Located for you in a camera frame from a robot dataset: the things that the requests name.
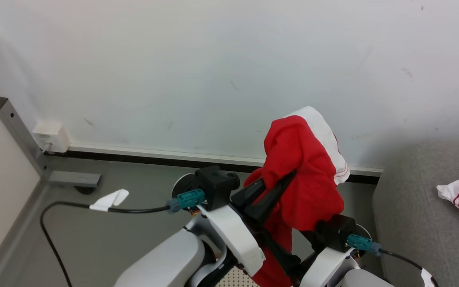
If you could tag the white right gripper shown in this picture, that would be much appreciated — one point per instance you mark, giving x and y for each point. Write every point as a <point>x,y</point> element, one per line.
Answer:
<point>325,269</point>

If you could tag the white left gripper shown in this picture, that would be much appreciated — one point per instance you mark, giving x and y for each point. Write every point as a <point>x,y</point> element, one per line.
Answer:
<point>235,239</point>

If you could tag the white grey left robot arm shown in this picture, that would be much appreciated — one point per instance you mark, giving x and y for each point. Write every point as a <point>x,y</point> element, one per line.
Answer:
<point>161,263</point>

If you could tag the cream perforated laundry basket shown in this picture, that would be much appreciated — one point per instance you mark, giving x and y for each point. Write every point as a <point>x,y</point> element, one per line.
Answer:
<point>235,280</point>

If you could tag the white baseboard with dark strip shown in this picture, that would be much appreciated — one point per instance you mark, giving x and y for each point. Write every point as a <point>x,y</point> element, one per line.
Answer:
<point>173,153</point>

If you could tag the grey floor plate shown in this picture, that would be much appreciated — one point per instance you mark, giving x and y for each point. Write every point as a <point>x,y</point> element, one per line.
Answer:
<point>74,178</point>

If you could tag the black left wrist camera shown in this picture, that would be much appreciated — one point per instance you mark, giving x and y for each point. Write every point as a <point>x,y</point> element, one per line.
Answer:
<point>215,185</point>

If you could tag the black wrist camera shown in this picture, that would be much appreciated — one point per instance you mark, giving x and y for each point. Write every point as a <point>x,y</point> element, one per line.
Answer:
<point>333,233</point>
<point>215,185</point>

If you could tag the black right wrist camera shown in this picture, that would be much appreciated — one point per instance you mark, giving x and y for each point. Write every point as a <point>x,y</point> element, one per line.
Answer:
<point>333,233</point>

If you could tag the white wall socket box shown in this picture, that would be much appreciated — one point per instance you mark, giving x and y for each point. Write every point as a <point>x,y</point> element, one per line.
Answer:
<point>52,135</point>

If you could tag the grey floor rail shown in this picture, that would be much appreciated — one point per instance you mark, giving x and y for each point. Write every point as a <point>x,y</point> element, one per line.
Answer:
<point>10,239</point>

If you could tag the grey metal frame post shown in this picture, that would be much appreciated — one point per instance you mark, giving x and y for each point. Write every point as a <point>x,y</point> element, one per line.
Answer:
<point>16,127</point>

